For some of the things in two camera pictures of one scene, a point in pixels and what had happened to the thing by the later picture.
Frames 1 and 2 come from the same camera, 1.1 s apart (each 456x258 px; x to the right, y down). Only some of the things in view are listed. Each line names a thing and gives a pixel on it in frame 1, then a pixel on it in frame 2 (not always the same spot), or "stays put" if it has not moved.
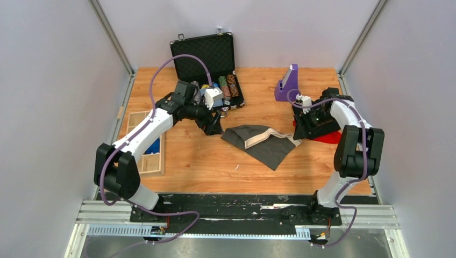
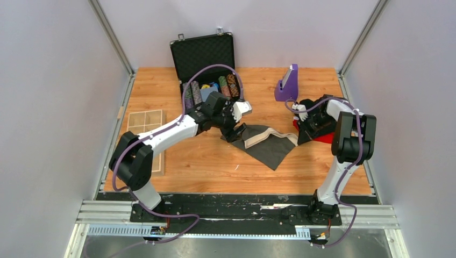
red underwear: (330, 137) stays put
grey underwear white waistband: (265, 145) stays put
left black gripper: (209, 125) -> (229, 133)
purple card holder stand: (289, 82) stays put
